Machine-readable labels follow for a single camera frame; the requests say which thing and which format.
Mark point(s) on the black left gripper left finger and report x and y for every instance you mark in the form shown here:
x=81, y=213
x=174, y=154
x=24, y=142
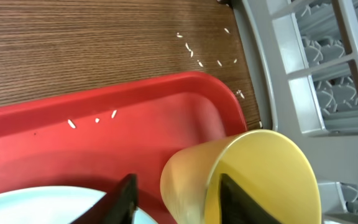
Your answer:
x=116, y=207

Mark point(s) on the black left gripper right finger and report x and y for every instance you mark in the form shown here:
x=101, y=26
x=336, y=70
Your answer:
x=238, y=207

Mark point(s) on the yellow plastic cup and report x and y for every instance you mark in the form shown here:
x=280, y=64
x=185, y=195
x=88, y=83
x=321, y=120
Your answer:
x=270, y=167

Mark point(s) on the grey dishwasher rack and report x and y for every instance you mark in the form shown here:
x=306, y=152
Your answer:
x=303, y=62

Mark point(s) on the light blue plate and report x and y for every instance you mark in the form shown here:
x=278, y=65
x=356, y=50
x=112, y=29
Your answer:
x=50, y=204

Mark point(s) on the red plastic tray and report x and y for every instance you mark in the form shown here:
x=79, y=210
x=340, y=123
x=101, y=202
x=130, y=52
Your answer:
x=94, y=138

